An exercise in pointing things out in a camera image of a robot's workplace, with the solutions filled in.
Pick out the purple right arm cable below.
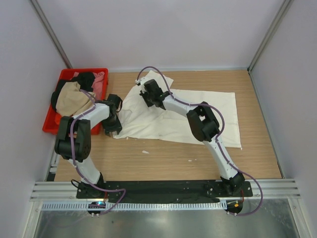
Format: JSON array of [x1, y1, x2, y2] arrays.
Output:
[[135, 66, 264, 217]]

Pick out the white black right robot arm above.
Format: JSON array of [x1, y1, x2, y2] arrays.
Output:
[[136, 77, 245, 196]]

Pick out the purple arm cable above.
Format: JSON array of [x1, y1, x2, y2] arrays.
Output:
[[69, 89, 126, 216], [135, 66, 264, 217]]

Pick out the grey right corner post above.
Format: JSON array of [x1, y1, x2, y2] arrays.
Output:
[[247, 0, 294, 74]]

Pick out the grey metal corner post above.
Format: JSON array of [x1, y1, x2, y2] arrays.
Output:
[[29, 0, 73, 68]]

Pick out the aluminium rail frame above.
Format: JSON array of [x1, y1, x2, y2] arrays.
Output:
[[24, 178, 312, 238]]

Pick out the orange t-shirt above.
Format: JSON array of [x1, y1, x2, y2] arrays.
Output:
[[54, 113, 62, 125]]

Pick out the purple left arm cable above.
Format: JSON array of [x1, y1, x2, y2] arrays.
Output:
[[69, 89, 126, 216]]

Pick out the black t-shirt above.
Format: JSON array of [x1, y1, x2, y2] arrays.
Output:
[[51, 72, 95, 112]]

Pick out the beige t-shirt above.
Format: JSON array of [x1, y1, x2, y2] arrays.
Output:
[[56, 82, 93, 116]]

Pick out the white t-shirt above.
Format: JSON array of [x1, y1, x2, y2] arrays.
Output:
[[114, 70, 242, 148]]

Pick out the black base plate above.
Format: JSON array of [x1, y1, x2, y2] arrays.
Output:
[[76, 179, 253, 204]]

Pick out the pink t-shirt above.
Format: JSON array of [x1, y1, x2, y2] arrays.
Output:
[[74, 71, 105, 102]]

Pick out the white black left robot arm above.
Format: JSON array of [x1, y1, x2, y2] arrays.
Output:
[[54, 93, 122, 198]]

